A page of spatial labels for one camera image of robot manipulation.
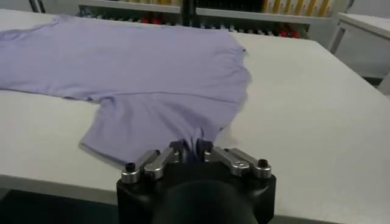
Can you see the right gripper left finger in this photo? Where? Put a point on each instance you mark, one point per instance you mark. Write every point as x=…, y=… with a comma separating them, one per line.
x=152, y=165

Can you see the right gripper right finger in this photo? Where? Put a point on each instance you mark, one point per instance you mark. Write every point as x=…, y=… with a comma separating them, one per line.
x=237, y=162

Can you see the lavender purple t-shirt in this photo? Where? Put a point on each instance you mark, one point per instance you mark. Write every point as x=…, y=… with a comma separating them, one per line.
x=137, y=76

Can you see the beverage display cabinet with bottles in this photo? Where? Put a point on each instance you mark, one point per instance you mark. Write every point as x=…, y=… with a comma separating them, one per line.
x=253, y=15
x=131, y=6

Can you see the white side table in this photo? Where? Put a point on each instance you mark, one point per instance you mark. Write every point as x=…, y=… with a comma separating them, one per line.
x=362, y=24

